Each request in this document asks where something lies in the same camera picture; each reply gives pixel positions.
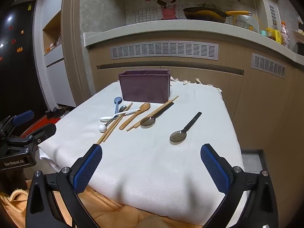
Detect wooden spoon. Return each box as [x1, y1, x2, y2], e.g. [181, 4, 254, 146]
[119, 102, 151, 131]

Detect white plastic spoon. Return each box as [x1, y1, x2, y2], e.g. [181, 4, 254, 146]
[99, 108, 141, 120]

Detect purple plastic utensil holder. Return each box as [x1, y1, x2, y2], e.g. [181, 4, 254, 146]
[118, 70, 171, 104]

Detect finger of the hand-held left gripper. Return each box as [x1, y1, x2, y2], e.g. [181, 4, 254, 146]
[20, 123, 57, 148]
[0, 110, 35, 130]

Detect cartoon wall sticker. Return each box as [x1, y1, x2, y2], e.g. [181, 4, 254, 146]
[136, 0, 243, 21]

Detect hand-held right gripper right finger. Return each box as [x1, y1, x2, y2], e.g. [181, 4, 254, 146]
[200, 144, 278, 228]

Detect yellow box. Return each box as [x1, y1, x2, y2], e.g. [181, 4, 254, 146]
[266, 28, 282, 44]

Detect black refrigerator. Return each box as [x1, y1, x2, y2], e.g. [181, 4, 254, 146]
[0, 0, 48, 126]

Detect long grey vent grille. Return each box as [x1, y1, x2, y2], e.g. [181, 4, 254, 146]
[110, 41, 219, 61]

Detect grey kitchen countertop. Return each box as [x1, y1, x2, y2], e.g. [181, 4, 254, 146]
[83, 19, 304, 63]

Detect glass pot lid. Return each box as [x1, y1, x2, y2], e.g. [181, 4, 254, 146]
[237, 14, 260, 33]

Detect white cabinet with shelf niche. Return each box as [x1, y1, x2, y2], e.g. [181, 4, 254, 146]
[33, 0, 77, 108]

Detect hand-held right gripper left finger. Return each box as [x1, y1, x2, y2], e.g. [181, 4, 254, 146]
[25, 144, 103, 228]

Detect dark spoon with black handle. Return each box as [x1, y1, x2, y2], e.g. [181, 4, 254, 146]
[140, 102, 175, 127]
[169, 112, 202, 144]

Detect short grey vent grille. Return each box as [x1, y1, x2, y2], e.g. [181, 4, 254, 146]
[251, 53, 287, 79]

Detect black shoes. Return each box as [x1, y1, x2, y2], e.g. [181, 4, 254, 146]
[46, 108, 66, 120]

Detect red floor mat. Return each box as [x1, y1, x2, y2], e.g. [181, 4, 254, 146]
[19, 113, 57, 139]

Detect white cloth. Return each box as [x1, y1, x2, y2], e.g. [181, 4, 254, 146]
[38, 77, 244, 227]

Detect blue plastic spoon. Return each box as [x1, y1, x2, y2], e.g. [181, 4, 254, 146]
[113, 97, 123, 115]

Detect orange cloth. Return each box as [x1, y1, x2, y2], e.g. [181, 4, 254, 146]
[0, 180, 199, 228]

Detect clear bottle with orange cap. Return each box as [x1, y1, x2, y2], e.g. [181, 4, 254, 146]
[280, 21, 289, 48]

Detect black frying pan yellow handle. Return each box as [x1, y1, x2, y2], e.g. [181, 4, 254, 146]
[183, 7, 253, 24]

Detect metal spoon with white ball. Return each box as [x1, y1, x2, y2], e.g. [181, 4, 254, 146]
[98, 105, 128, 133]

